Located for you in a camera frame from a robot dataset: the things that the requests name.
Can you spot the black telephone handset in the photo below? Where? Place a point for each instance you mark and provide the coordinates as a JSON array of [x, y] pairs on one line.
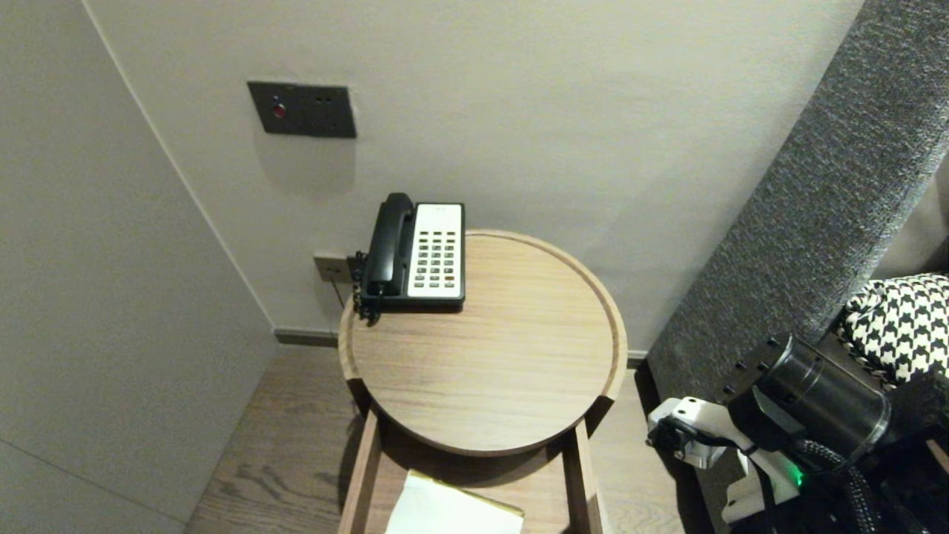
[[389, 245]]

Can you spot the round wooden side table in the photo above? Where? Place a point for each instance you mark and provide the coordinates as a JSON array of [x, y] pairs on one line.
[[482, 356]]

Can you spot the dark wall switch panel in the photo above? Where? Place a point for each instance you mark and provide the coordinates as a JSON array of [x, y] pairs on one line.
[[304, 110]]

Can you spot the black and white desk telephone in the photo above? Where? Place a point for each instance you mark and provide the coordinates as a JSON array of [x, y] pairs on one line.
[[437, 252]]

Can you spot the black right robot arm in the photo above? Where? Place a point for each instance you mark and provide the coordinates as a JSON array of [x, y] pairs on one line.
[[815, 393]]

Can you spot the wooden table drawer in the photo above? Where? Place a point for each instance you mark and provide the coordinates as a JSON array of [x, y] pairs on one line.
[[371, 475]]

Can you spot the black white houndstooth pillow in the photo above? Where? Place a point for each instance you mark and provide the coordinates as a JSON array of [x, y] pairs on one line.
[[904, 319]]

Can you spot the grey wall socket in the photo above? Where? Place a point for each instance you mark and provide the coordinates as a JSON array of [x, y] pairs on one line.
[[326, 268]]

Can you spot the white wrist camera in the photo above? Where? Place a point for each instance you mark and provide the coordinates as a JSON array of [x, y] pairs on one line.
[[704, 419]]

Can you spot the white and gold tissue pack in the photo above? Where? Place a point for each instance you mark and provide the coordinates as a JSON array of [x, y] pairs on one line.
[[445, 512]]

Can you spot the grey fabric bed headboard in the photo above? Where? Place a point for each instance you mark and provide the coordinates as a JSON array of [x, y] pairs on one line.
[[815, 208]]

